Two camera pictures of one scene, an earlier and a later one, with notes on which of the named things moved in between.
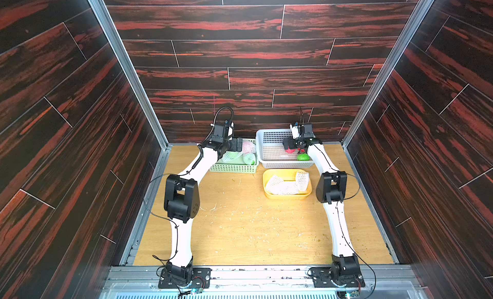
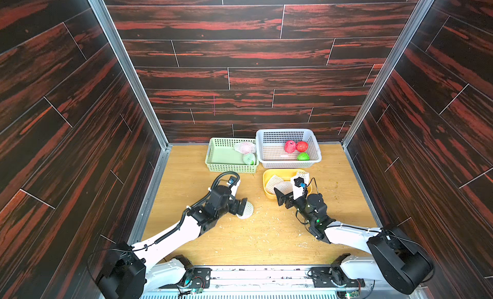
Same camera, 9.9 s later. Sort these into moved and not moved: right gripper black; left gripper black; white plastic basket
Moved: left gripper black; right gripper black
Not moved: white plastic basket
